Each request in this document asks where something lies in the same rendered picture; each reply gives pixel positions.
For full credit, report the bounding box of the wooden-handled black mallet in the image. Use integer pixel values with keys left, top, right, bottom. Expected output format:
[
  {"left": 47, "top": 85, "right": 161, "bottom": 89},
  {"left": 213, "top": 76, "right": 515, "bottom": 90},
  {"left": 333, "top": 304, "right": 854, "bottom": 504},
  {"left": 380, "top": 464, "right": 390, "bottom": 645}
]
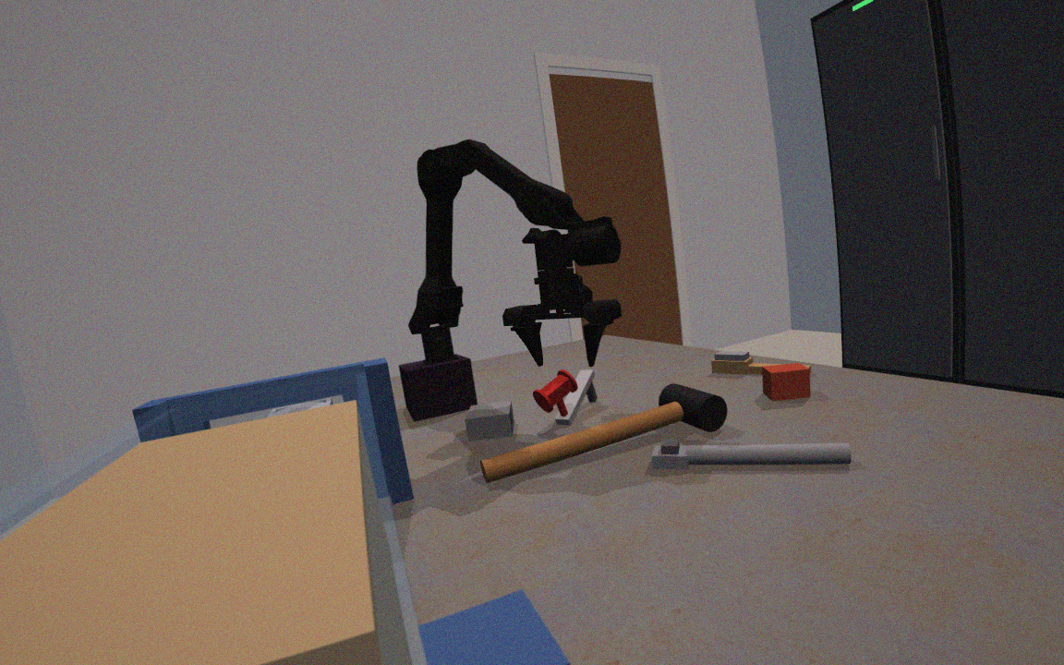
[{"left": 480, "top": 383, "right": 728, "bottom": 483}]

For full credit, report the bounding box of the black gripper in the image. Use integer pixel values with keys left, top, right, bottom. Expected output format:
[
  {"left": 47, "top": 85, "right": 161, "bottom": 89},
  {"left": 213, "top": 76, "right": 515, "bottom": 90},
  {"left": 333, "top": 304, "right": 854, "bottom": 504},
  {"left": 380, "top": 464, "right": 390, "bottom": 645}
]
[{"left": 502, "top": 267, "right": 622, "bottom": 367}]

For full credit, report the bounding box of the grey metal rod with square end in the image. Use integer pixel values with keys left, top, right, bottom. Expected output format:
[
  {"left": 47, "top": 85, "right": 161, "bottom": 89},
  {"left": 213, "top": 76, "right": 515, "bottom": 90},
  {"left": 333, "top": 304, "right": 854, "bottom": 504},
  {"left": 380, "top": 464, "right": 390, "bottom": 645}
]
[{"left": 651, "top": 440, "right": 852, "bottom": 470}]

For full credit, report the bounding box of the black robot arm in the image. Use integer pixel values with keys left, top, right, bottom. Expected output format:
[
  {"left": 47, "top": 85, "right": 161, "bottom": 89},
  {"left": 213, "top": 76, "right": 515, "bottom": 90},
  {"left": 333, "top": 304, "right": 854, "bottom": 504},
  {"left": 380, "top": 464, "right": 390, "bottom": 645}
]
[{"left": 408, "top": 139, "right": 621, "bottom": 366}]

